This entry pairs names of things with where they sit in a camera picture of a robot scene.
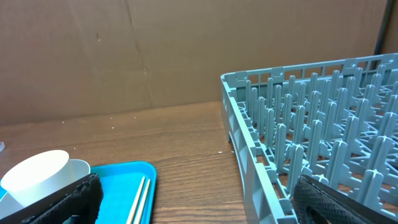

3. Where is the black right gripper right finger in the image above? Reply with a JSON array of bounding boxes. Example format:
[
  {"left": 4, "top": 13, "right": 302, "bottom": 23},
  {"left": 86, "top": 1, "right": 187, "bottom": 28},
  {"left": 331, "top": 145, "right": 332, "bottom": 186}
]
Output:
[{"left": 293, "top": 175, "right": 397, "bottom": 224}]

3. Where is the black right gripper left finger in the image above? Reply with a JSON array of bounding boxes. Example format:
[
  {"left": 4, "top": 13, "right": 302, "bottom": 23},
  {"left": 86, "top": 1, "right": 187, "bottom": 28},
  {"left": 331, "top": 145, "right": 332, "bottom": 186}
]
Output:
[{"left": 1, "top": 174, "right": 104, "bottom": 223}]

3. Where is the grey dishwasher rack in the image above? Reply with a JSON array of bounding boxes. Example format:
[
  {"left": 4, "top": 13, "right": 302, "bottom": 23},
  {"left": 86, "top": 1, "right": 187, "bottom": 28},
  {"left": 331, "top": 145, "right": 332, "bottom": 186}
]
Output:
[{"left": 221, "top": 54, "right": 397, "bottom": 223}]

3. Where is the grey bowl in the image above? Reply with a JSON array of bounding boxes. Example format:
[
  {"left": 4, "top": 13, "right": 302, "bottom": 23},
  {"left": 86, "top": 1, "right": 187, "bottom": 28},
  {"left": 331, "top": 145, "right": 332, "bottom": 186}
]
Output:
[{"left": 0, "top": 159, "right": 91, "bottom": 219}]

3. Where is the white paper cup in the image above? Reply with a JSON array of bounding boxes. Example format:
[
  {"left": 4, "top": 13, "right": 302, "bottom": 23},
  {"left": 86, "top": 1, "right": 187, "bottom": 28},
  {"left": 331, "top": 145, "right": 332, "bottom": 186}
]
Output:
[{"left": 1, "top": 150, "right": 77, "bottom": 207}]

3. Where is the teal serving tray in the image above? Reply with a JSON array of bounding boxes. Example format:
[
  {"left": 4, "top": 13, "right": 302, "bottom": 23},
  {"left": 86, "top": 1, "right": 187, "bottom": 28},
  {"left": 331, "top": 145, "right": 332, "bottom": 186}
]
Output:
[{"left": 0, "top": 161, "right": 158, "bottom": 224}]

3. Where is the left wooden chopstick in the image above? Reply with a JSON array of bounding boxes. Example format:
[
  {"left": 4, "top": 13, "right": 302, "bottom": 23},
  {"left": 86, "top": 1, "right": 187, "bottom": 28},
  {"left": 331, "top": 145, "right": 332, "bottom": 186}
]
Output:
[{"left": 126, "top": 176, "right": 146, "bottom": 224}]

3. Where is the wooden chopstick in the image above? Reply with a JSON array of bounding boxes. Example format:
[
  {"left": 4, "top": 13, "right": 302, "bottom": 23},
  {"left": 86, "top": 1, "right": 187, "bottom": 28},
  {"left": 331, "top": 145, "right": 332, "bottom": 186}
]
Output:
[
  {"left": 132, "top": 179, "right": 150, "bottom": 224},
  {"left": 126, "top": 176, "right": 146, "bottom": 224}
]

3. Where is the right wooden chopstick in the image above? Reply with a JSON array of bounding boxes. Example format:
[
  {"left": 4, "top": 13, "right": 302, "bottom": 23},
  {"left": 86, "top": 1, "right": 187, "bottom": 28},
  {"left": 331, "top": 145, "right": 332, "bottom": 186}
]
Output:
[{"left": 132, "top": 179, "right": 150, "bottom": 224}]

